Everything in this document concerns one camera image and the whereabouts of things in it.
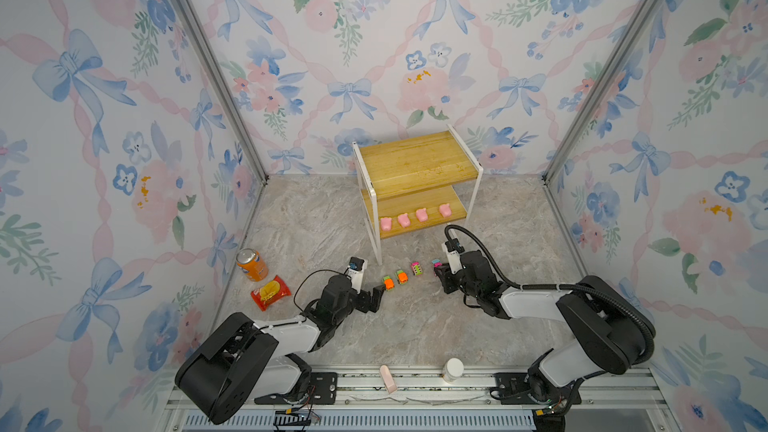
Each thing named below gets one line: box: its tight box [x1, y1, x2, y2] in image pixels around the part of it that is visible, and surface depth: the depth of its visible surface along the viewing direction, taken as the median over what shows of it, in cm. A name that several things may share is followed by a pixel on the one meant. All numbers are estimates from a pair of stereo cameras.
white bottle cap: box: [443, 357, 464, 383], surface depth 72 cm
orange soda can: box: [235, 248, 269, 282], surface depth 87 cm
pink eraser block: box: [380, 364, 397, 394], surface depth 75 cm
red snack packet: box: [250, 276, 292, 312], surface depth 90 cm
